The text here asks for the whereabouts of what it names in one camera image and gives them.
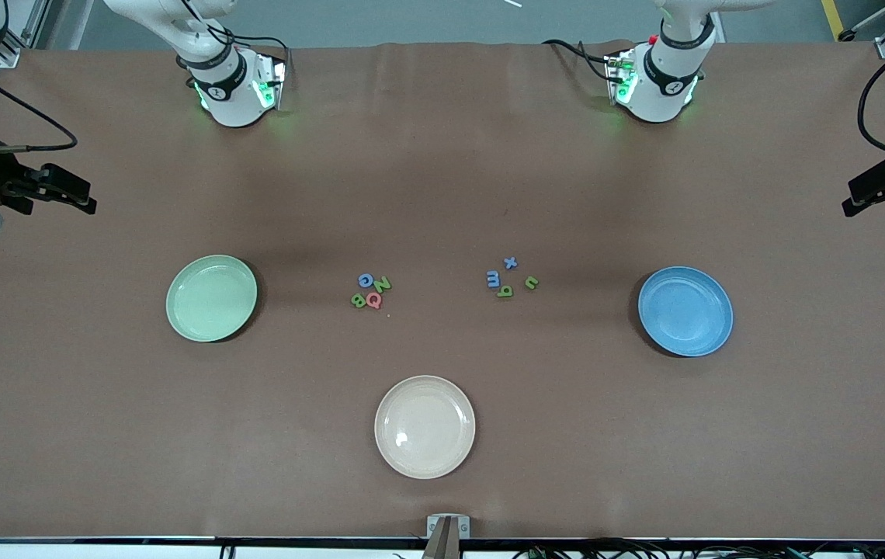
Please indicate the green foam letter B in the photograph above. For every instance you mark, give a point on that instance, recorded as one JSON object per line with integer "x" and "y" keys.
{"x": 358, "y": 300}

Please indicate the blue foam letter G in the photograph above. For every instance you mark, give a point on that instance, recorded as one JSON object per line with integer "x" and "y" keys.
{"x": 366, "y": 280}

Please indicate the red foam letter Q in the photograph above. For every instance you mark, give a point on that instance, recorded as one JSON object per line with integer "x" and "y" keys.
{"x": 373, "y": 300}

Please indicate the green foam letter N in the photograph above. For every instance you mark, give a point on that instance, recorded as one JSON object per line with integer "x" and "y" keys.
{"x": 383, "y": 284}

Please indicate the blue foam letter x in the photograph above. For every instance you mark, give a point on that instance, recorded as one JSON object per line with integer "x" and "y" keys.
{"x": 511, "y": 262}

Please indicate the green foam letter q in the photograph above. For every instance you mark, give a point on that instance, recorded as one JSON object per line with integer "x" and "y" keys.
{"x": 504, "y": 292}

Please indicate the blue foam letter m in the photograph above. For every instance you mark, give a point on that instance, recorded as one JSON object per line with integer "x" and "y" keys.
{"x": 494, "y": 279}

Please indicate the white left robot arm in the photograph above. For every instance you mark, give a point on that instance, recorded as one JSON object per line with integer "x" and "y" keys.
{"x": 660, "y": 93}

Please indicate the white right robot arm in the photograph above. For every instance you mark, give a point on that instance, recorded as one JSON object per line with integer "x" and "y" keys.
{"x": 233, "y": 101}

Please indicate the black stand leg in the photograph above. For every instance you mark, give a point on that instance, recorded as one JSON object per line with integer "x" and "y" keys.
{"x": 845, "y": 35}

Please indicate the yellow floor tape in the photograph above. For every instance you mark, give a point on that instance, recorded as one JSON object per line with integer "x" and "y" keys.
{"x": 831, "y": 15}

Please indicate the green plate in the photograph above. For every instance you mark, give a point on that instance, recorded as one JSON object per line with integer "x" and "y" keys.
{"x": 209, "y": 299}

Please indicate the blue plate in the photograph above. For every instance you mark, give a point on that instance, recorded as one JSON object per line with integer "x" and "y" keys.
{"x": 683, "y": 314}

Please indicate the brown table mat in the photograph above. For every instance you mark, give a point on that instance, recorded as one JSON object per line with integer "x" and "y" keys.
{"x": 101, "y": 435}

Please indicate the beige plate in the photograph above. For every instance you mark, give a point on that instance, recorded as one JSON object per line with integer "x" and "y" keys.
{"x": 425, "y": 427}

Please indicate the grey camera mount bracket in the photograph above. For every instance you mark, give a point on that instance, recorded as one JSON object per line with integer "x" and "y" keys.
{"x": 448, "y": 532}

